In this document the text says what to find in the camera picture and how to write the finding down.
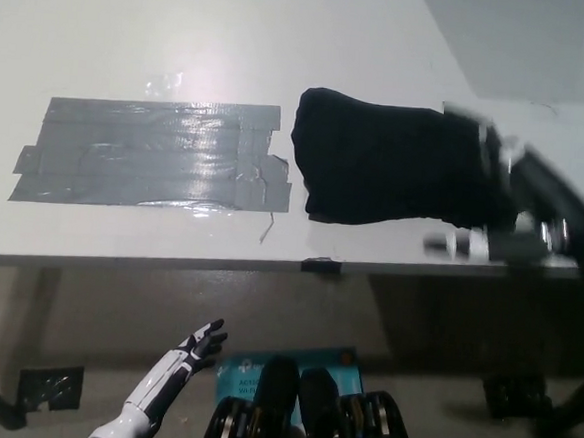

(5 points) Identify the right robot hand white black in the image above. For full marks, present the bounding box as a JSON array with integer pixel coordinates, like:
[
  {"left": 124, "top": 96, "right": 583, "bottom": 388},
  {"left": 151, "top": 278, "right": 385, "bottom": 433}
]
[{"left": 421, "top": 101, "right": 582, "bottom": 271}]

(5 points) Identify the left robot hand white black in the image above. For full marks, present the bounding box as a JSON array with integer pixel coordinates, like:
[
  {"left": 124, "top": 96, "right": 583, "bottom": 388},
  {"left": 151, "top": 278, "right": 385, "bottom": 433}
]
[{"left": 122, "top": 311, "right": 231, "bottom": 429}]

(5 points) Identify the black t-shirt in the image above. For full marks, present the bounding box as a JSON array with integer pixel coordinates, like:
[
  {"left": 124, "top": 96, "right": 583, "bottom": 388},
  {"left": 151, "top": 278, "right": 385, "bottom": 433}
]
[{"left": 285, "top": 85, "right": 527, "bottom": 239}]

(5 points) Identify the black floor tape patch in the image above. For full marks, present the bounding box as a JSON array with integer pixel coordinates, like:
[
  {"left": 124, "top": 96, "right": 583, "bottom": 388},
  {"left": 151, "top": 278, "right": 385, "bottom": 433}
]
[
  {"left": 481, "top": 375, "right": 555, "bottom": 425},
  {"left": 16, "top": 361, "right": 86, "bottom": 414}
]

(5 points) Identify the teal cardboard box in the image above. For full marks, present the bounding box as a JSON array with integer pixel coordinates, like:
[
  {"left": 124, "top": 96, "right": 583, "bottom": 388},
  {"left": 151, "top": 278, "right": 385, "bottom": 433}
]
[{"left": 214, "top": 337, "right": 367, "bottom": 416}]

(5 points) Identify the grey table leg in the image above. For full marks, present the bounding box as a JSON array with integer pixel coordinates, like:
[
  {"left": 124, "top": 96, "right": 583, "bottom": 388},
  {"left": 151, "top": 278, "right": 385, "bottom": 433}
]
[{"left": 5, "top": 265, "right": 62, "bottom": 372}]

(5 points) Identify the small black tape strip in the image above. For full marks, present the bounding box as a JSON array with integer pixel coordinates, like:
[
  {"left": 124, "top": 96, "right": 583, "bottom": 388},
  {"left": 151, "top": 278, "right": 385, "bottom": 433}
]
[{"left": 300, "top": 254, "right": 343, "bottom": 277}]

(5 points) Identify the clear tape piece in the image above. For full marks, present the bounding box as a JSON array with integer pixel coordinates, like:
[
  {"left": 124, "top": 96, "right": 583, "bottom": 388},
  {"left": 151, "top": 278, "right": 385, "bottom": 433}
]
[{"left": 143, "top": 69, "right": 186, "bottom": 98}]

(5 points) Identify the grey duct tape patch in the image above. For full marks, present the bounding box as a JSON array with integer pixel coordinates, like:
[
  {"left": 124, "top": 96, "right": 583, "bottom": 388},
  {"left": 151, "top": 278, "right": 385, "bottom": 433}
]
[{"left": 5, "top": 86, "right": 299, "bottom": 224}]

